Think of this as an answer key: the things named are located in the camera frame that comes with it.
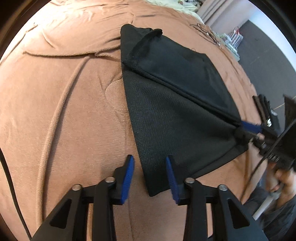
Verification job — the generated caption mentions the white nightstand right of bed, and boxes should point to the white nightstand right of bed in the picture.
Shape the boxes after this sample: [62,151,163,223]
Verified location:
[219,33,240,61]

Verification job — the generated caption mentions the brown bed blanket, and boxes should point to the brown bed blanket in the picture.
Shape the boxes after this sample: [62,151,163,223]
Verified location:
[1,1,260,240]

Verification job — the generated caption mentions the person's right hand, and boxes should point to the person's right hand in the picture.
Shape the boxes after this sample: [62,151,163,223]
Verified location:
[265,163,295,209]

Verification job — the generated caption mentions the stack of folded dark clothes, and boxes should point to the stack of folded dark clothes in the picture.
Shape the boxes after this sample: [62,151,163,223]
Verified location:
[252,94,280,132]

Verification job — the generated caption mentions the right pink curtain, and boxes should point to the right pink curtain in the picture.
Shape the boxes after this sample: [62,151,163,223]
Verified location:
[197,0,256,34]

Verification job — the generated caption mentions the black cable coil on bed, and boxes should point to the black cable coil on bed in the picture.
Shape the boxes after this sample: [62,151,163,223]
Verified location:
[189,22,223,46]

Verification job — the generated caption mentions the striped gift bag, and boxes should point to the striped gift bag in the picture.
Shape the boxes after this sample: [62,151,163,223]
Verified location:
[229,27,243,49]

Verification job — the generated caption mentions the black cable to gripper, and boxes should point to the black cable to gripper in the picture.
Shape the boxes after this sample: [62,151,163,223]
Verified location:
[0,148,32,240]

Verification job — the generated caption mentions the cream bed sheet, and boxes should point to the cream bed sheet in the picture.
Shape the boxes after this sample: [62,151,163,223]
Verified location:
[146,0,200,13]

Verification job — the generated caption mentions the black sleeveless shirt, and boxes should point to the black sleeveless shirt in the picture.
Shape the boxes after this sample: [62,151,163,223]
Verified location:
[120,24,248,196]

